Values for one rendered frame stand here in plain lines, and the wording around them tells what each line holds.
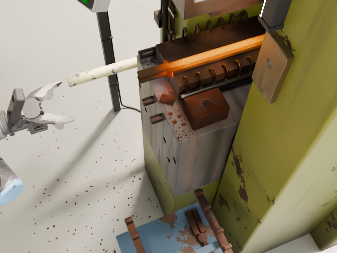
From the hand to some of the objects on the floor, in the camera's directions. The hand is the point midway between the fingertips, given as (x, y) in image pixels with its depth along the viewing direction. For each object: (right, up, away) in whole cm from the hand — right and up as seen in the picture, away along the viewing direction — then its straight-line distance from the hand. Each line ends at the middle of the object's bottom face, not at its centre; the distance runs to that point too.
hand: (67, 98), depth 121 cm
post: (0, +2, +118) cm, 118 cm away
